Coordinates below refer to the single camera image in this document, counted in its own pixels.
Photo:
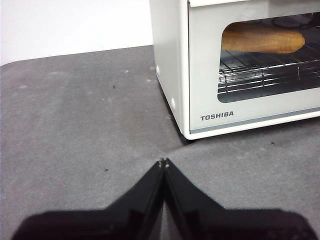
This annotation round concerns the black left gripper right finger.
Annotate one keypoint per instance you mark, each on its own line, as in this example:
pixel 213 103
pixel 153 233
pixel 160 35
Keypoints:
pixel 225 225

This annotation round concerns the yellow corn cob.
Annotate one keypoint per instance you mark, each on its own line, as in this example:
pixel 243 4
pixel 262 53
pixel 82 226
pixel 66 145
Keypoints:
pixel 262 40

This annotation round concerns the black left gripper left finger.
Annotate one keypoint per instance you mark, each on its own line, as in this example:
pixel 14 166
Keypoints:
pixel 112 222

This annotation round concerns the cream Toshiba toaster oven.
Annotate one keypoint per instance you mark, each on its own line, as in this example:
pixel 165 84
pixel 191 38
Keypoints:
pixel 170 50

